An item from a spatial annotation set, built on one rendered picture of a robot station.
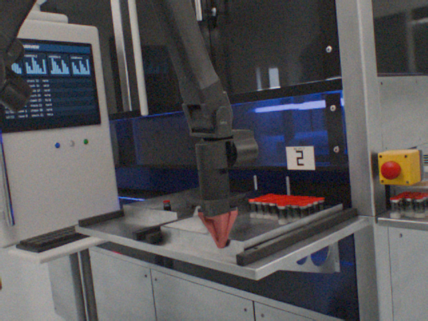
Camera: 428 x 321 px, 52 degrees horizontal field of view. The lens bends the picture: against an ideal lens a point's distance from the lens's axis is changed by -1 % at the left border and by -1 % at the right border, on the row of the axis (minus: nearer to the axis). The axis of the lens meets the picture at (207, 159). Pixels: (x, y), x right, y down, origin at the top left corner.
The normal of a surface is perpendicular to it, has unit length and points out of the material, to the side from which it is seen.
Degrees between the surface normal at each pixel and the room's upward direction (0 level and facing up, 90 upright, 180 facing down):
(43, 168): 90
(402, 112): 90
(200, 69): 90
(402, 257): 90
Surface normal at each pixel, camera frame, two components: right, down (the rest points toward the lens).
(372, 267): -0.73, 0.14
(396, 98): 0.67, 0.00
